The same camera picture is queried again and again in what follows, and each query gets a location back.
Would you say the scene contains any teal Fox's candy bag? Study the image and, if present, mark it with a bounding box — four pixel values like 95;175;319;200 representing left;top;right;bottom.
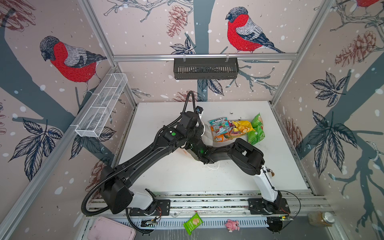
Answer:
209;117;231;136

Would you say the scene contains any yellow chips bag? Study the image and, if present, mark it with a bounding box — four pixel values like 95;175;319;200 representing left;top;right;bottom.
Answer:
237;121;254;134

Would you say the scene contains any green snack packet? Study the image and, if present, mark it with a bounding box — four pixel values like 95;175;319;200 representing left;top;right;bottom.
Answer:
183;212;204;236
248;114;265;145

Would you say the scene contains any beige paper bag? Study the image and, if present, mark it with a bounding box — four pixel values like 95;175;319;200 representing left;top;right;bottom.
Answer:
182;122;220;171

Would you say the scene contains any orange Fox's candy bag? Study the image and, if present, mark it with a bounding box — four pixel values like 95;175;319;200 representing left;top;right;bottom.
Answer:
224;120;244;140

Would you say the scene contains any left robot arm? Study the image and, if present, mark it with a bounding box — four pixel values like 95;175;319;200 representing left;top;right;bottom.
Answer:
100;106;205;215

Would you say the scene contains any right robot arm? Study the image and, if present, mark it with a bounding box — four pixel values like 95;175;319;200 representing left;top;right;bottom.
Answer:
185;139;282;214

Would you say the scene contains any black hanging metal shelf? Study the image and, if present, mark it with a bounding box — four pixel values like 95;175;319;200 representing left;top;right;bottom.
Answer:
174;58;239;80

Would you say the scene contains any brown white plush toy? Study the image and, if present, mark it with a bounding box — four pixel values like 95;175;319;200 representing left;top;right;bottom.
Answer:
267;168;275;178

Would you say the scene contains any pink pig toy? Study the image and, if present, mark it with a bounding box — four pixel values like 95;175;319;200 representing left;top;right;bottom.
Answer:
225;219;240;233

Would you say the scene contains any pink tray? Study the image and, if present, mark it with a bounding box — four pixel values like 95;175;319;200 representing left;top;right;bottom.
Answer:
87;217;137;240

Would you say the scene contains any glass jar with lid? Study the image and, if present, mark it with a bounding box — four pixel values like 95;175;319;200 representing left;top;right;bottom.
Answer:
308;212;335;227

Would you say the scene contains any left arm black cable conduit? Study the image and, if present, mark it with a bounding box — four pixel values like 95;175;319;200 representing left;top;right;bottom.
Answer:
80;90;197;235

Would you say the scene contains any aluminium rail frame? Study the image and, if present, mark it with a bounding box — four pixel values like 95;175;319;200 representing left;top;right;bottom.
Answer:
101;190;333;231

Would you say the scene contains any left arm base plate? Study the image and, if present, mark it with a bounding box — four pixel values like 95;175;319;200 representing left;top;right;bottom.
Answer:
129;200;171;217

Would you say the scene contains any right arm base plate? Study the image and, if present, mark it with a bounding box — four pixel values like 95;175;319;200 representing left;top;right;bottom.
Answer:
248;198;291;216

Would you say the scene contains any aluminium horizontal frame bar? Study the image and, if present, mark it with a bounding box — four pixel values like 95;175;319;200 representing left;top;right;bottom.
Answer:
113;53;299;63

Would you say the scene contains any white wire mesh basket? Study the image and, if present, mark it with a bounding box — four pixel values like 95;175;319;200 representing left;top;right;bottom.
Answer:
75;73;128;138

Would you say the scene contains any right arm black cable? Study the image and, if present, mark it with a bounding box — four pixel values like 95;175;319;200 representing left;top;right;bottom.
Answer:
260;167;302;233

